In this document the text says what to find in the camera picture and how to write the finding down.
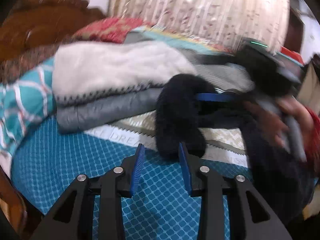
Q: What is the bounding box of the white folded knit garment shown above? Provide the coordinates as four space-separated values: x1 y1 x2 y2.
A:
52 41 198 105

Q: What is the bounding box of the red patterned cloth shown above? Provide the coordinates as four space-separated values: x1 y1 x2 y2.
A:
72 17 156 45

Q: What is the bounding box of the cream patterned curtain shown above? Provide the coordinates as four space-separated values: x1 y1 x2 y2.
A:
107 0 292 53

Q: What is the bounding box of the light grey knit garment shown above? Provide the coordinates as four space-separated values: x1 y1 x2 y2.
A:
124 32 256 93

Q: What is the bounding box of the beige zigzag patterned cloth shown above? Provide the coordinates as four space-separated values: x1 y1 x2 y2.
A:
83 109 251 168

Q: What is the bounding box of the teal lattice patterned blanket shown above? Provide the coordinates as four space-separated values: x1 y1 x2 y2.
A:
0 57 57 157

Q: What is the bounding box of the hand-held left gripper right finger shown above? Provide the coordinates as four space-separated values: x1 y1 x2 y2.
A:
178 142 293 240

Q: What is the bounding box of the blue checked bedsheet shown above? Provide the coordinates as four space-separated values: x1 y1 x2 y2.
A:
11 115 253 240

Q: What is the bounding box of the person's right hand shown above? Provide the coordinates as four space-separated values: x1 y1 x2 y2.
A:
244 97 317 155

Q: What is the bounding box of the black fuzzy garment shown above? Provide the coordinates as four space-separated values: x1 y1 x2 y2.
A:
155 74 316 222

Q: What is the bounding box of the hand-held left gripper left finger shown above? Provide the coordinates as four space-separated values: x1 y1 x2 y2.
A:
30 144 146 240

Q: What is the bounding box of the teal striped blanket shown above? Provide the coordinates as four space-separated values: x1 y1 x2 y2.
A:
131 26 234 55

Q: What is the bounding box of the red box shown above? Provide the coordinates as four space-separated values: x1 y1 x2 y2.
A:
279 46 305 66

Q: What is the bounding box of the grey folded garment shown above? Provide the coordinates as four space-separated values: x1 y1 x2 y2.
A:
57 87 167 134

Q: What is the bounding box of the person's right forearm red sleeve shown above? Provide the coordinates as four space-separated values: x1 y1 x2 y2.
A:
304 106 320 179

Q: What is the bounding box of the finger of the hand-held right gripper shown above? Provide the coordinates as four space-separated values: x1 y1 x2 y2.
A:
195 93 242 103

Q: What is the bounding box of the carved wooden headboard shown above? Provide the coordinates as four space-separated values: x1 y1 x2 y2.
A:
0 0 107 83

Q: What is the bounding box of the wooden bed frame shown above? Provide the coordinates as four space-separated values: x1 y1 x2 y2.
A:
0 164 44 234

